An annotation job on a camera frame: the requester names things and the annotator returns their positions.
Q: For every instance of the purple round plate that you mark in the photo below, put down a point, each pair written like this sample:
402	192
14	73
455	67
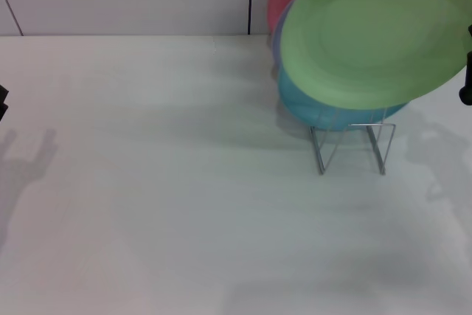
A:
277	34

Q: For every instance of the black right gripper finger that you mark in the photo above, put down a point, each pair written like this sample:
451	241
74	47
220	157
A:
468	82
470	36

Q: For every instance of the green round plate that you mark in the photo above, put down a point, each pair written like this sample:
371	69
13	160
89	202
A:
368	34

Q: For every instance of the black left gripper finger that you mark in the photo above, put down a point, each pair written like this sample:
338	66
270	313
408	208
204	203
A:
3	108

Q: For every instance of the light blue round plate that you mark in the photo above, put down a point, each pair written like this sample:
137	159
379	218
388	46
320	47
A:
306	108

